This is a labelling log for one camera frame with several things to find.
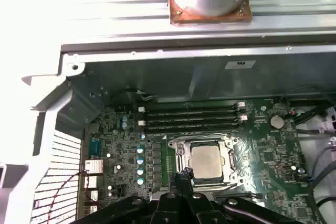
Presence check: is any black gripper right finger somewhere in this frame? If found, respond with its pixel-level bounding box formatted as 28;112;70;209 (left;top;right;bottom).
186;168;301;224

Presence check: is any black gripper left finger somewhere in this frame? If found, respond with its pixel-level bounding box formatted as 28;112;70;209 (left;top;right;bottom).
75;168;187;224

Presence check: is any silver CPU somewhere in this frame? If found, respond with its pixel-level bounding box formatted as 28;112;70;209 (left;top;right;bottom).
190;144;225;180

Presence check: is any metal socket cover frame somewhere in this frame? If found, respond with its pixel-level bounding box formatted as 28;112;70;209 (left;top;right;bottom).
176;140;237;183

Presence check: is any CPU socket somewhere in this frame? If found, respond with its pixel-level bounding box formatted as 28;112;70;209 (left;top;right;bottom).
167;134;241;187

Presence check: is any green motherboard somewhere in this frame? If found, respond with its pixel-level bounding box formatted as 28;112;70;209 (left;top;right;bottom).
83;98;316;224

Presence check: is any silver coin battery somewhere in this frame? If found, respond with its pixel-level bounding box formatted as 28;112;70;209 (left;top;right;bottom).
270;115;285;129

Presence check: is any open black PC case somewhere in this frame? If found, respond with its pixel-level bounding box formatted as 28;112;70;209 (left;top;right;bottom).
0;41;336;224

